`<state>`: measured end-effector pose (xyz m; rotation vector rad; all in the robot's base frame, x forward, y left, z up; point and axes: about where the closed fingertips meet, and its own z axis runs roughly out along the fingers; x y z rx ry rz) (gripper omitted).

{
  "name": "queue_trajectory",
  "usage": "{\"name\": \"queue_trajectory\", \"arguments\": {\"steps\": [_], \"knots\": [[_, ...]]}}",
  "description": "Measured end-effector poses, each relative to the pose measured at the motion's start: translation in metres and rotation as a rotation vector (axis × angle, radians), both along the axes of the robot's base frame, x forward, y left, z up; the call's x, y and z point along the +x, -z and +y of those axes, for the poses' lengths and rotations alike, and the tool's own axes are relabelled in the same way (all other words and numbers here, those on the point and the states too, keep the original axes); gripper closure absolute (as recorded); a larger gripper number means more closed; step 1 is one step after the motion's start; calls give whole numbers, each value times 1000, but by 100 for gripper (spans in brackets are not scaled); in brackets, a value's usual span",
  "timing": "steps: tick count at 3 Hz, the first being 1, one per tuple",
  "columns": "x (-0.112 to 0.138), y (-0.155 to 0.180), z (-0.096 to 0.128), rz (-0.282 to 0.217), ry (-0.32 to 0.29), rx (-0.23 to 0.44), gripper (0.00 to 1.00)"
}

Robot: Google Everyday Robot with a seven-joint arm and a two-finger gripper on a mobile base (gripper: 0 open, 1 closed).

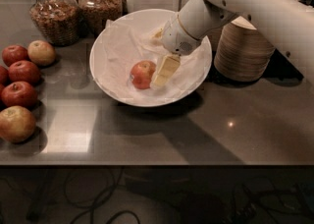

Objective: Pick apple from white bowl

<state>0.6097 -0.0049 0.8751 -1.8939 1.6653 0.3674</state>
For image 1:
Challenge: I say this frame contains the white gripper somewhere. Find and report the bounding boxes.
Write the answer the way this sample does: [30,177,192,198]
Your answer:
[150,13,201,88]

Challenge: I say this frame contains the red-yellow apple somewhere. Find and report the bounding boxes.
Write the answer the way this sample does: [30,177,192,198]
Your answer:
[130,60,156,89]

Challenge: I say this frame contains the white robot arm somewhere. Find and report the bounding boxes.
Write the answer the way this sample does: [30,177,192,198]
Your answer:
[151,0,314,87]

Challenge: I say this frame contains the large white bowl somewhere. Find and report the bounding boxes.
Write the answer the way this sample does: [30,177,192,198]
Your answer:
[88,8,213,108]

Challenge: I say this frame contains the white paper bowl liner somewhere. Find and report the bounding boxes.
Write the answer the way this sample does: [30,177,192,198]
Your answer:
[96,18,210,102]

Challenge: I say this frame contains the yellow-red apple back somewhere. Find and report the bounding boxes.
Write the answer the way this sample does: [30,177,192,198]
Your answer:
[27,40,56,67]

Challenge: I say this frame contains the yellow-red apple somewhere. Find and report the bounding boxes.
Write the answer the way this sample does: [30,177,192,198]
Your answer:
[27,40,56,67]
[0,106,36,143]

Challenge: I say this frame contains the red apple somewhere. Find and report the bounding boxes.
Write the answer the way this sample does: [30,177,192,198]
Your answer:
[2,44,28,67]
[8,60,41,84]
[1,81,38,108]

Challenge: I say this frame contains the red apple back left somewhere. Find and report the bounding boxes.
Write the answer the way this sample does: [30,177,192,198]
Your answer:
[2,44,28,67]

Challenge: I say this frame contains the red apple front middle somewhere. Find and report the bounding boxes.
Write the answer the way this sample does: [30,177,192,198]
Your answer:
[1,81,38,108]

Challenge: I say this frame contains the red apple left edge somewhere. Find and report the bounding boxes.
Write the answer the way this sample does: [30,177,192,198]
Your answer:
[0,65,9,85]

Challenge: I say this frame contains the yellow-red apple front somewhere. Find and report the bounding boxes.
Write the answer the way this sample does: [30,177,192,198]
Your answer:
[0,106,36,143]

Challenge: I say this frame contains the dark red apple edge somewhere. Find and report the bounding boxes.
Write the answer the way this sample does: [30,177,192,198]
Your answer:
[0,84,5,100]

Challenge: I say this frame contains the stack paper bowls back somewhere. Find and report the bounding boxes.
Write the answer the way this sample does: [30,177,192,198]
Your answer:
[207,28,223,51]

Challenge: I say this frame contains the stack paper bowls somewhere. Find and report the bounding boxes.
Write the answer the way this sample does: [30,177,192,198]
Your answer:
[207,28,223,51]
[214,17,275,83]

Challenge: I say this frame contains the stack paper bowls front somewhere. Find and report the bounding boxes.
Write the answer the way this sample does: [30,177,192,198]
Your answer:
[214,17,275,83]

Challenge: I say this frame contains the glass cereal jar middle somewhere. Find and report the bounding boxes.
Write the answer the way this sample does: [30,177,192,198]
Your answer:
[78,0,123,36]

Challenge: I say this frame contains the black cable under table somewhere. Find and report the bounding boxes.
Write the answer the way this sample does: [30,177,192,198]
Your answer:
[62,166,141,224]

